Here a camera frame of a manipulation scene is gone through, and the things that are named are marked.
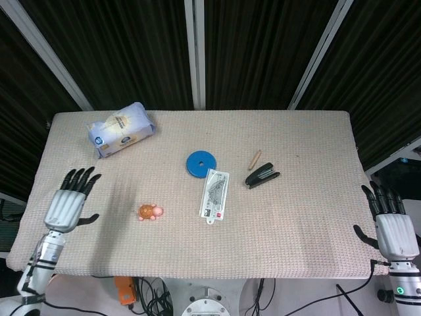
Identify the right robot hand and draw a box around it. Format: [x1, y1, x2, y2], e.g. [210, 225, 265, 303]
[353, 180, 420, 264]

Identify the brown wooden peg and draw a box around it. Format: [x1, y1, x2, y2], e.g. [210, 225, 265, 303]
[247, 149, 264, 171]

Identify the packaged protractor ruler set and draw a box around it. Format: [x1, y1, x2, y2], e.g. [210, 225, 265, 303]
[199, 168, 230, 226]

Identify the grey metal frame post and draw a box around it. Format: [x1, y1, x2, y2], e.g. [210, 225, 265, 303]
[0, 0, 95, 112]
[183, 0, 207, 111]
[286, 0, 355, 110]

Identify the beige cloth-covered table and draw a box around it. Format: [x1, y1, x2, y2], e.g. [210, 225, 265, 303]
[5, 109, 388, 280]

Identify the orange handheld controller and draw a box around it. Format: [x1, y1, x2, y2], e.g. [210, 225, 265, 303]
[113, 276, 136, 305]

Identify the blue round disc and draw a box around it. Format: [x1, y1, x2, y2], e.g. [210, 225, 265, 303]
[186, 150, 218, 180]

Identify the blue tissue pack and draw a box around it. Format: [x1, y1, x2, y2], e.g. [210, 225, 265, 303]
[86, 102, 157, 160]

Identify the black monitor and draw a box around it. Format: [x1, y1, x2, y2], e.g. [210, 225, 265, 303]
[374, 157, 421, 201]

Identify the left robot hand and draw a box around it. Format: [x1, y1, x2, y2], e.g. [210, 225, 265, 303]
[44, 167, 103, 234]

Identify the black cable bundle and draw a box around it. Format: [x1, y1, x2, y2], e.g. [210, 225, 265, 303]
[130, 276, 174, 316]

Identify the round grey robot base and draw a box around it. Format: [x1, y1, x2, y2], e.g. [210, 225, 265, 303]
[181, 286, 233, 316]

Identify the black stapler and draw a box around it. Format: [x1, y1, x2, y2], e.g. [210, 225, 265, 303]
[244, 162, 282, 190]

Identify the orange turtle toy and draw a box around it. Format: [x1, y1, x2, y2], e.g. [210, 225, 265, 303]
[137, 203, 164, 222]

